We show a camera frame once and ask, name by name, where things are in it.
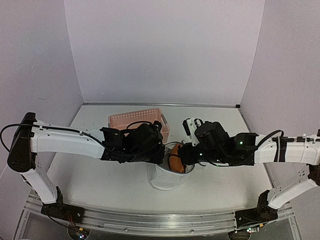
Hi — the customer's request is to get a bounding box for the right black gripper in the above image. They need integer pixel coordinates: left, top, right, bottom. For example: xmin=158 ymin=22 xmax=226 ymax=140
xmin=178 ymin=143 xmax=227 ymax=167

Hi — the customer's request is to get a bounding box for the pink plastic basket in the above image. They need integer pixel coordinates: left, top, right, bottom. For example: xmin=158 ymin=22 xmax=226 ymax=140
xmin=108 ymin=108 xmax=170 ymax=143

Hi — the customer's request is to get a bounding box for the white mesh laundry bag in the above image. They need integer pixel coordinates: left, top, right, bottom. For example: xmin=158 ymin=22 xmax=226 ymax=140
xmin=147 ymin=141 xmax=195 ymax=191

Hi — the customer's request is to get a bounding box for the orange black bra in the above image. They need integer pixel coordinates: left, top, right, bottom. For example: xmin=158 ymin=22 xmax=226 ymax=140
xmin=168 ymin=143 xmax=186 ymax=174

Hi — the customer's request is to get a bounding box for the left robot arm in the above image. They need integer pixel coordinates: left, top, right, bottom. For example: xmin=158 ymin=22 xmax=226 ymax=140
xmin=3 ymin=112 xmax=165 ymax=219

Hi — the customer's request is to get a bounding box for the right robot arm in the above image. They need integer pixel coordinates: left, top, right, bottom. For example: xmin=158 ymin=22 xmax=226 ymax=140
xmin=177 ymin=118 xmax=320 ymax=222

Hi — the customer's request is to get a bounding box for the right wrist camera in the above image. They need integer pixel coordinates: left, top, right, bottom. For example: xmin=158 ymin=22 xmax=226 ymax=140
xmin=182 ymin=117 xmax=203 ymax=147

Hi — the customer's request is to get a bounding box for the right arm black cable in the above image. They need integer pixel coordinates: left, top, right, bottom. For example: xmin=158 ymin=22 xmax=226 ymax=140
xmin=254 ymin=129 xmax=285 ymax=151

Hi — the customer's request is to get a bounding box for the aluminium front rail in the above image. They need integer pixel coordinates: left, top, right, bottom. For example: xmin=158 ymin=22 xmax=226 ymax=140
xmin=14 ymin=204 xmax=301 ymax=240

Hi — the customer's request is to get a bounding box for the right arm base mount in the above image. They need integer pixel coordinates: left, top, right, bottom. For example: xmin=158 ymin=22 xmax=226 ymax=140
xmin=235 ymin=190 xmax=278 ymax=229

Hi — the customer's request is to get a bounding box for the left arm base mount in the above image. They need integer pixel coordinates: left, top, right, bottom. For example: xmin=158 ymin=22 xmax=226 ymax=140
xmin=41 ymin=186 xmax=85 ymax=224

